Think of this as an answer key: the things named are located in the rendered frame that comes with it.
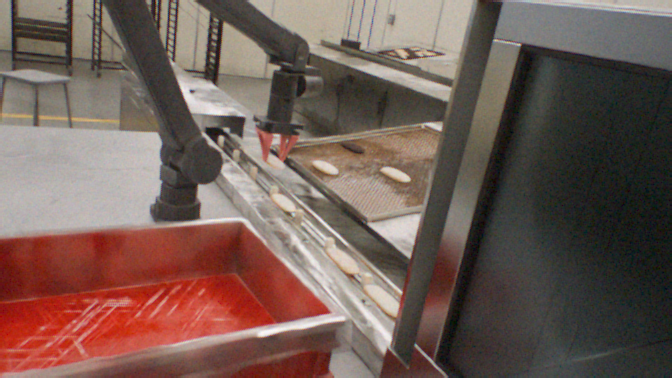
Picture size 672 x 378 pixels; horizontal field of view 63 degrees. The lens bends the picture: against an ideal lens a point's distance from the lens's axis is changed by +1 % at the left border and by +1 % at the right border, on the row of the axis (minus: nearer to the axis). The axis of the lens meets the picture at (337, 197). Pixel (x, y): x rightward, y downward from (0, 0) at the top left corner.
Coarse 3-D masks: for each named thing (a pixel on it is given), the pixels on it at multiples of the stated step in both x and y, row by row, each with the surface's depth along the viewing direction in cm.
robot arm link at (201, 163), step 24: (120, 0) 84; (144, 0) 87; (120, 24) 87; (144, 24) 88; (144, 48) 90; (144, 72) 92; (168, 72) 95; (168, 96) 96; (168, 120) 98; (192, 120) 102; (168, 144) 103; (192, 144) 101; (192, 168) 103; (216, 168) 107
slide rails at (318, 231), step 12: (216, 132) 171; (228, 144) 160; (228, 156) 148; (240, 156) 151; (240, 168) 141; (264, 180) 135; (264, 192) 127; (288, 216) 115; (312, 228) 111; (312, 240) 106; (324, 240) 107; (324, 252) 101; (348, 276) 94; (360, 276) 95; (360, 288) 91; (384, 288) 92; (396, 300) 89
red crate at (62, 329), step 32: (128, 288) 83; (160, 288) 85; (192, 288) 87; (224, 288) 88; (0, 320) 71; (32, 320) 72; (64, 320) 74; (96, 320) 75; (128, 320) 76; (160, 320) 77; (192, 320) 78; (224, 320) 80; (256, 320) 81; (0, 352) 66; (32, 352) 67; (64, 352) 68; (96, 352) 69; (128, 352) 70; (320, 352) 68
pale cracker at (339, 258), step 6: (330, 252) 100; (336, 252) 100; (342, 252) 101; (330, 258) 99; (336, 258) 98; (342, 258) 98; (348, 258) 98; (336, 264) 97; (342, 264) 96; (348, 264) 96; (354, 264) 97; (342, 270) 96; (348, 270) 95; (354, 270) 95
